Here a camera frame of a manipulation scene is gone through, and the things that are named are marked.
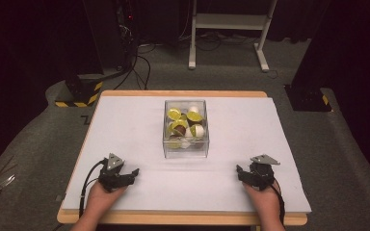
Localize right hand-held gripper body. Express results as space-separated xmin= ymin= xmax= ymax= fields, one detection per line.
xmin=249 ymin=154 xmax=281 ymax=191

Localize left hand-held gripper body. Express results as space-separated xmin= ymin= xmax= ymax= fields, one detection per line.
xmin=97 ymin=153 xmax=125 ymax=193

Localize person's left hand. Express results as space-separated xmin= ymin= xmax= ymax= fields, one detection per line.
xmin=85 ymin=182 xmax=128 ymax=222

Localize wooden table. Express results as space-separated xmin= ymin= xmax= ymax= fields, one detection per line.
xmin=56 ymin=90 xmax=308 ymax=227

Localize clear plastic box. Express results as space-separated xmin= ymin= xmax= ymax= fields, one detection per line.
xmin=162 ymin=99 xmax=210 ymax=159

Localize pile of coffee capsules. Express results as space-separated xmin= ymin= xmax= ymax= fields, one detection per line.
xmin=166 ymin=105 xmax=206 ymax=150

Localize black yellow striped stand base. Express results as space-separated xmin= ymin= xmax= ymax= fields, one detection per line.
xmin=54 ymin=74 xmax=104 ymax=109

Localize dark equipment rack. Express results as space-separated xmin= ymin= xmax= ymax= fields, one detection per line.
xmin=115 ymin=0 xmax=140 ymax=70

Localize white metal stand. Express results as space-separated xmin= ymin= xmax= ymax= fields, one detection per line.
xmin=188 ymin=0 xmax=278 ymax=72

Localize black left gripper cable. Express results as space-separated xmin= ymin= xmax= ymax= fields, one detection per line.
xmin=78 ymin=159 xmax=108 ymax=219

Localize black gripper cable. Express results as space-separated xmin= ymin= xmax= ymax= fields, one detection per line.
xmin=271 ymin=180 xmax=287 ymax=225
xmin=78 ymin=159 xmax=108 ymax=219

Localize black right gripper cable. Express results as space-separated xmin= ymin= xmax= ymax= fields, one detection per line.
xmin=271 ymin=180 xmax=287 ymax=225

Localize black floor cables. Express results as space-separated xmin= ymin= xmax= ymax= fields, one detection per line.
xmin=113 ymin=42 xmax=152 ymax=91

